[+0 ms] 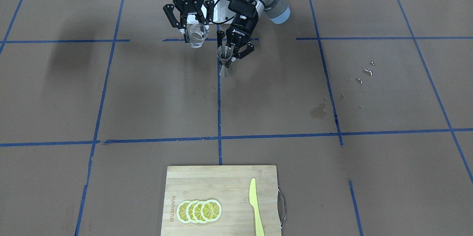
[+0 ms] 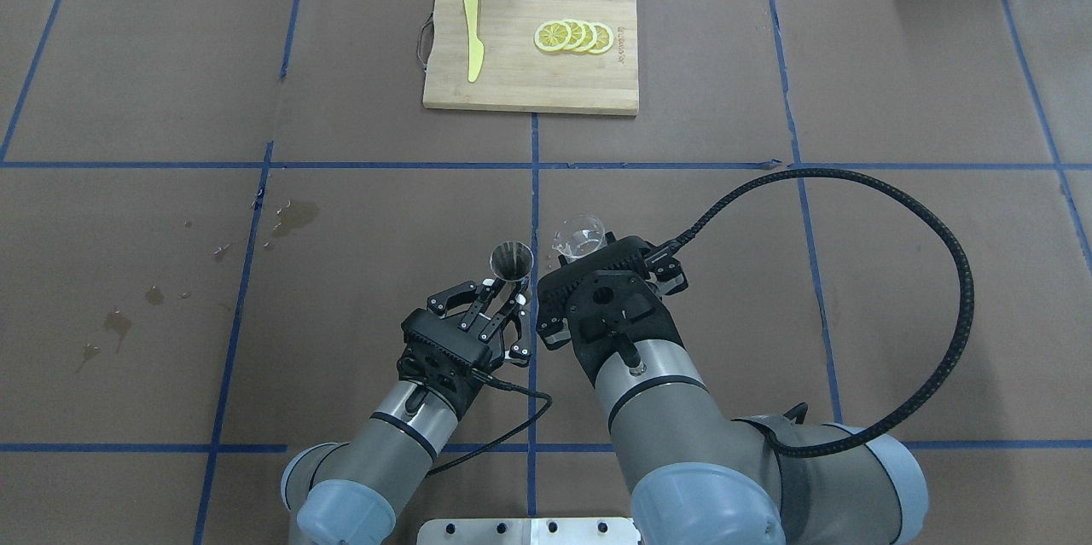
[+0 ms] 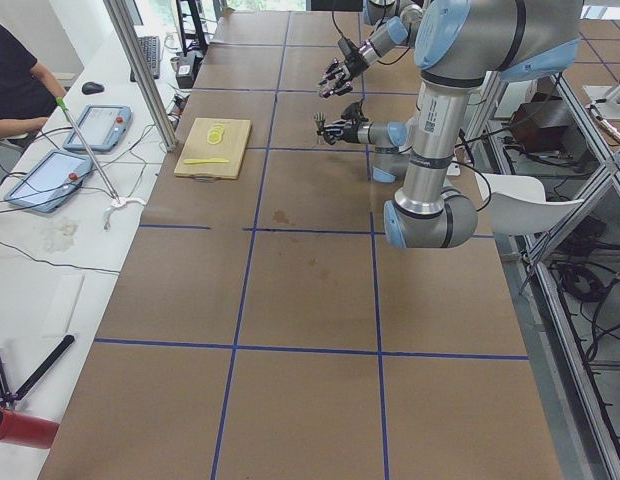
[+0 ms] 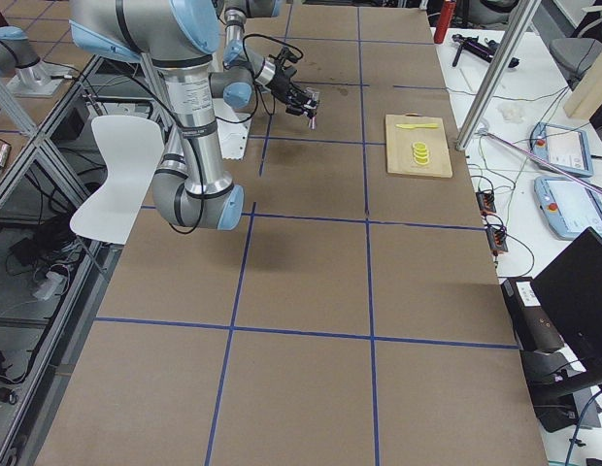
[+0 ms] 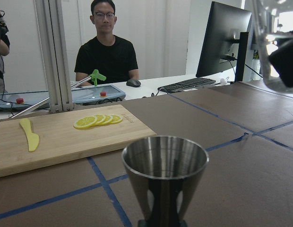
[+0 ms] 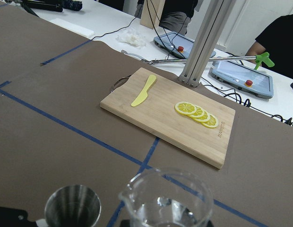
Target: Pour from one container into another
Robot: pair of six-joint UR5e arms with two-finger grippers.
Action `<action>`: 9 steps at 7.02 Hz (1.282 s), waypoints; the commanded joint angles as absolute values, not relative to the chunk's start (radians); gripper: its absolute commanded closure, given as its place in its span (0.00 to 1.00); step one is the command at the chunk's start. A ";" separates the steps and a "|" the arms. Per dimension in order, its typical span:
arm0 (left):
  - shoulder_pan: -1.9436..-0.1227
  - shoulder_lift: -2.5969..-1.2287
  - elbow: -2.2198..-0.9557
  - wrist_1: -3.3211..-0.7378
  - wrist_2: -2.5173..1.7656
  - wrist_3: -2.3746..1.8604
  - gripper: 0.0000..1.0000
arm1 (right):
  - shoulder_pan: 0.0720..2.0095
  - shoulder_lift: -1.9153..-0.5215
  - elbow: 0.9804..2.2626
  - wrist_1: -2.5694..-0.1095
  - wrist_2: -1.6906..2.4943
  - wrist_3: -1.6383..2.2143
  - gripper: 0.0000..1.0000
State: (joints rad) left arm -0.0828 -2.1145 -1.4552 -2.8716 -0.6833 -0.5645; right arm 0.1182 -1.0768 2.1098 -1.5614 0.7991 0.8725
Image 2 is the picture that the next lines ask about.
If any yellow plastic knife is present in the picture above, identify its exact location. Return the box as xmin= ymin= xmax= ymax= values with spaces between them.
xmin=462 ymin=0 xmax=486 ymax=84

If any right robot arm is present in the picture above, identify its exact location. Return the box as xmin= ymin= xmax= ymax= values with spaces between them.
xmin=536 ymin=262 xmax=931 ymax=544

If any clear glass measuring cup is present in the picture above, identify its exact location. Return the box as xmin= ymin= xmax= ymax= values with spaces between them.
xmin=551 ymin=213 xmax=606 ymax=261

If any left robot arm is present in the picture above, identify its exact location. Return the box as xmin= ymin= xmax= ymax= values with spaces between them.
xmin=280 ymin=279 xmax=551 ymax=544

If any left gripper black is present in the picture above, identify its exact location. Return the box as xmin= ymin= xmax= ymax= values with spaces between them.
xmin=397 ymin=280 xmax=533 ymax=420

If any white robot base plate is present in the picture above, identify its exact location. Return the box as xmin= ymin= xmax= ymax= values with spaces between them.
xmin=416 ymin=516 xmax=642 ymax=544

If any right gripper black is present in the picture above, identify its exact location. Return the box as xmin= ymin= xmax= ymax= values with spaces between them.
xmin=535 ymin=260 xmax=688 ymax=386

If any wooden cutting board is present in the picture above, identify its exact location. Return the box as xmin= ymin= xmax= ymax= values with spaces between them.
xmin=422 ymin=0 xmax=640 ymax=116

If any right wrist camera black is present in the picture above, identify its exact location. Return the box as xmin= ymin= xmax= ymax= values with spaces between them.
xmin=556 ymin=235 xmax=658 ymax=276

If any lemon slice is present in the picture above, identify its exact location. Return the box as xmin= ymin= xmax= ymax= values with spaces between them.
xmin=585 ymin=23 xmax=615 ymax=55
xmin=533 ymin=20 xmax=572 ymax=54
xmin=573 ymin=21 xmax=598 ymax=54
xmin=563 ymin=17 xmax=590 ymax=51

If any black braided cable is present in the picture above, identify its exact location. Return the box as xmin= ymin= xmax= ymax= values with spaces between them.
xmin=646 ymin=168 xmax=974 ymax=458

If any steel jigger cup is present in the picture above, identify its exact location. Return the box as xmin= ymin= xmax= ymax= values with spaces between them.
xmin=489 ymin=241 xmax=535 ymax=293

